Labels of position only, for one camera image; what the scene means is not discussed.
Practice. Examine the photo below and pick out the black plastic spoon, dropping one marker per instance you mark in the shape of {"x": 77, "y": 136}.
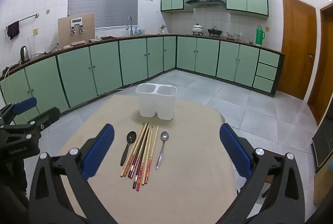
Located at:
{"x": 131, "y": 136}

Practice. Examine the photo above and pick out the clear plastic pitcher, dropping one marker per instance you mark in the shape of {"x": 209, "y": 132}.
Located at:
{"x": 31, "y": 47}

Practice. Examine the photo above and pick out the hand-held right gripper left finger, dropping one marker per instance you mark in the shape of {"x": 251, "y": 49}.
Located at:
{"x": 100, "y": 151}

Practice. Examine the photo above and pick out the dark towel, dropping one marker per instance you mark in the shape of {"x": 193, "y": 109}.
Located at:
{"x": 13, "y": 30}

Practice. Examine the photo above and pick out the brown wooden door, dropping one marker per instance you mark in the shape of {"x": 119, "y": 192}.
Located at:
{"x": 325, "y": 57}
{"x": 296, "y": 44}

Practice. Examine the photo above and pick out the black wok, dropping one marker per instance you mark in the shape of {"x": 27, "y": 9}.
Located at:
{"x": 214, "y": 30}

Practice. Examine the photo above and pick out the pile of chopsticks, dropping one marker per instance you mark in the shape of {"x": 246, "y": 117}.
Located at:
{"x": 141, "y": 151}

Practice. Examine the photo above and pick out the small metal water tap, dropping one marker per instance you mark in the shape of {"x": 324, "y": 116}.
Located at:
{"x": 163, "y": 29}

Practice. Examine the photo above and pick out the metal towel rail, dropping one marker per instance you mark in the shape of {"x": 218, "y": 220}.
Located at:
{"x": 28, "y": 17}

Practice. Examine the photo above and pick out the metal kitchen faucet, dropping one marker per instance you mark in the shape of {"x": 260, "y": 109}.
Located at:
{"x": 130, "y": 20}

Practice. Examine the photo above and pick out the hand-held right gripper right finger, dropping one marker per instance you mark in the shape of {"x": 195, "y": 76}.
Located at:
{"x": 234, "y": 151}

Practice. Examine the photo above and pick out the black appliance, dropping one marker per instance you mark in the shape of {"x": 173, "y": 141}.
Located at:
{"x": 324, "y": 145}

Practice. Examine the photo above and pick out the cardboard box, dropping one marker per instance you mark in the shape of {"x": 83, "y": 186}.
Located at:
{"x": 325, "y": 185}

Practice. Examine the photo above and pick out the metal spoon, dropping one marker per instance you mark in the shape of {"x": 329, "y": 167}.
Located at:
{"x": 164, "y": 136}

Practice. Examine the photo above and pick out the white cooking pot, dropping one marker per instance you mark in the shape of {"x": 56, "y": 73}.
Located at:
{"x": 197, "y": 28}

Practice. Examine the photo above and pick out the white device on board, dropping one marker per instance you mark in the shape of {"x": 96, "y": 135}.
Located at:
{"x": 76, "y": 21}

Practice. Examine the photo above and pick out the green base cabinets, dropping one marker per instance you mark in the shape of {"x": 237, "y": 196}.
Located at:
{"x": 104, "y": 65}

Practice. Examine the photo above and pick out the metal electric kettle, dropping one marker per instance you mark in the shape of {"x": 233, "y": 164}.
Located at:
{"x": 24, "y": 54}

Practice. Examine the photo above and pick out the brown wooden board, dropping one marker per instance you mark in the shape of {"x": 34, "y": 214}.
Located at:
{"x": 88, "y": 28}

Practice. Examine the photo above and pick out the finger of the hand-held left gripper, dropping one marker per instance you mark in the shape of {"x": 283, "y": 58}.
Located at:
{"x": 24, "y": 105}
{"x": 49, "y": 114}

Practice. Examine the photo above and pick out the white two-compartment utensil holder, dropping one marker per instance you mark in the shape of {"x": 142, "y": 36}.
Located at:
{"x": 148, "y": 104}

